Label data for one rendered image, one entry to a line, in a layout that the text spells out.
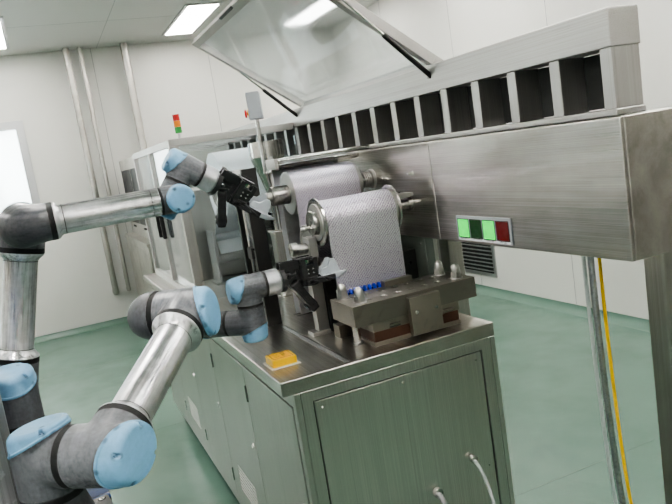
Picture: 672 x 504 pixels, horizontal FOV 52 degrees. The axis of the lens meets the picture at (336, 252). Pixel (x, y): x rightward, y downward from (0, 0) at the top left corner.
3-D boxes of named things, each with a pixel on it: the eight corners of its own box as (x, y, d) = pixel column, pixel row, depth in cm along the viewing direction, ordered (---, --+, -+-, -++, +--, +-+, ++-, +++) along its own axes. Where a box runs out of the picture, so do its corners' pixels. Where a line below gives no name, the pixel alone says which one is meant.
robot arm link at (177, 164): (156, 172, 199) (169, 146, 200) (190, 189, 204) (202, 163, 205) (162, 172, 192) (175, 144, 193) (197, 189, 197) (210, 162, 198)
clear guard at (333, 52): (199, 44, 279) (200, 42, 279) (304, 104, 298) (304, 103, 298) (284, -35, 182) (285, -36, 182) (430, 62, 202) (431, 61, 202)
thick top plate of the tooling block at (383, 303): (333, 319, 204) (329, 299, 203) (447, 289, 219) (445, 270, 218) (355, 328, 190) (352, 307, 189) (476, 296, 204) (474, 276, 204)
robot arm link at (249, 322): (238, 337, 205) (232, 302, 204) (273, 334, 202) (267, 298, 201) (228, 346, 198) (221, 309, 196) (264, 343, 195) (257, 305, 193)
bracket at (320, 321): (307, 334, 219) (291, 240, 214) (325, 329, 221) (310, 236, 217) (312, 337, 214) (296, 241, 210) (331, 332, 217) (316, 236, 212)
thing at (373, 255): (338, 297, 209) (329, 237, 206) (406, 280, 218) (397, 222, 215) (339, 297, 209) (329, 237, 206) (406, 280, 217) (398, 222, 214)
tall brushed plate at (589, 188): (234, 216, 425) (225, 168, 421) (276, 208, 435) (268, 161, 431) (625, 264, 141) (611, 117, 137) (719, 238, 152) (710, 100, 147)
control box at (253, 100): (246, 121, 260) (242, 94, 259) (263, 118, 261) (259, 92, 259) (245, 120, 253) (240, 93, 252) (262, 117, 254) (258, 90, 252)
